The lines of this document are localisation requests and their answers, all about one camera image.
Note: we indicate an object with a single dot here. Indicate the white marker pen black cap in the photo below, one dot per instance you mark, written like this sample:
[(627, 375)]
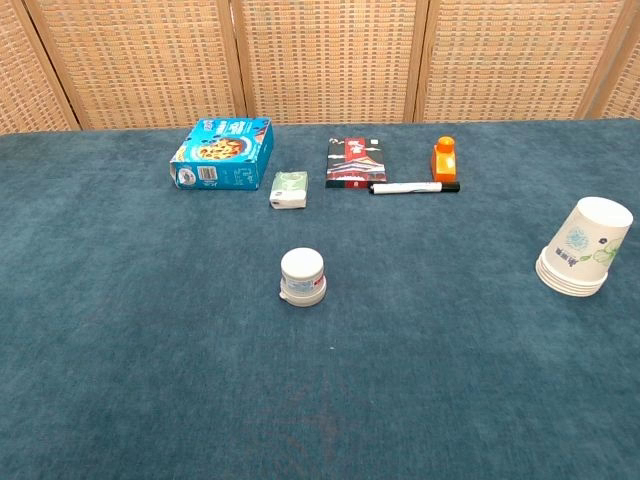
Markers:
[(410, 188)]

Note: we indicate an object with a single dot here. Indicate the blue cookie box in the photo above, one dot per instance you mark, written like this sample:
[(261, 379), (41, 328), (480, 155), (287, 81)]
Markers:
[(225, 150)]

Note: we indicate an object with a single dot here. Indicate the red black printed box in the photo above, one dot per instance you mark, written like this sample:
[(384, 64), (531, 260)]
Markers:
[(356, 162)]

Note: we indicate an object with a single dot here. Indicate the woven wooden screen panel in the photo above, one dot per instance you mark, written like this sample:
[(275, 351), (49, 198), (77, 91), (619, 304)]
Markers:
[(140, 65), (20, 90), (625, 95), (505, 60), (330, 60)]

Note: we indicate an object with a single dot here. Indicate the green white tissue pack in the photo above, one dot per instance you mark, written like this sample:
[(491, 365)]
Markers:
[(289, 190)]

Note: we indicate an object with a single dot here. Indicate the blue tablecloth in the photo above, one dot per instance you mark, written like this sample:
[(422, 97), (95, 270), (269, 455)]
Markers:
[(450, 375)]

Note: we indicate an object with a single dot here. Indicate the white plastic jar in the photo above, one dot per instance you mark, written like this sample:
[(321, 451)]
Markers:
[(302, 275)]

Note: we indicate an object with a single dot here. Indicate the orange plastic bottle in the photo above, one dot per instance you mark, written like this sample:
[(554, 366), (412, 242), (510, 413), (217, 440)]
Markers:
[(444, 165)]

